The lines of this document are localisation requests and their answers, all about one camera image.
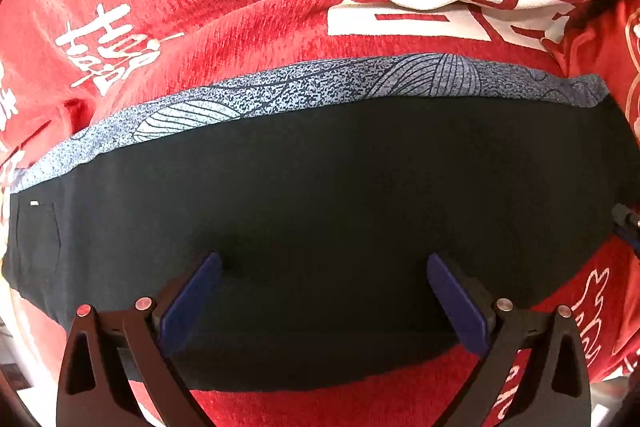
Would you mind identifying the red sofa white characters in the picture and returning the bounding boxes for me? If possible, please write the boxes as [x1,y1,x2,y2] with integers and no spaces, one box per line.
[1,0,639,426]

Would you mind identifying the black pants patterned blue waistband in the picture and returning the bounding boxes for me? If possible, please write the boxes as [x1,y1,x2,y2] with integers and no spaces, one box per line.
[2,54,639,391]

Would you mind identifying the red embroidered satin cushion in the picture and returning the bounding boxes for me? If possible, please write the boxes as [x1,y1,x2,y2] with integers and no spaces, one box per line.
[612,8,639,139]

